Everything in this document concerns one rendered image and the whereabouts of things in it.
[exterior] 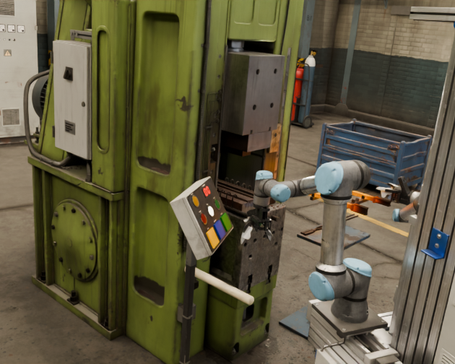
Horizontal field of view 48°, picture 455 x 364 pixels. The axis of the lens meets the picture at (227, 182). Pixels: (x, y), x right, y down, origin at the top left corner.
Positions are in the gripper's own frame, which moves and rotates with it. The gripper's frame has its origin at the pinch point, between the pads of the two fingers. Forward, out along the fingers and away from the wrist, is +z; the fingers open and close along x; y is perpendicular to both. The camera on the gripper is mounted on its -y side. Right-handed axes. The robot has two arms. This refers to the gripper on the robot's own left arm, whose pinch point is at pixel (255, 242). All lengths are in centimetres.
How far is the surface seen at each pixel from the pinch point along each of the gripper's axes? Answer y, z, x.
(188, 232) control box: 5.3, -11.0, -35.6
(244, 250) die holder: -31.2, 20.1, 11.3
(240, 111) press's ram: -38, -55, 5
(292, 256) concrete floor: -148, 94, 120
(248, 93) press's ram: -36, -64, 8
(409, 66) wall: -622, -36, 654
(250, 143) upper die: -38, -38, 12
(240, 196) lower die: -46.0, -5.5, 13.1
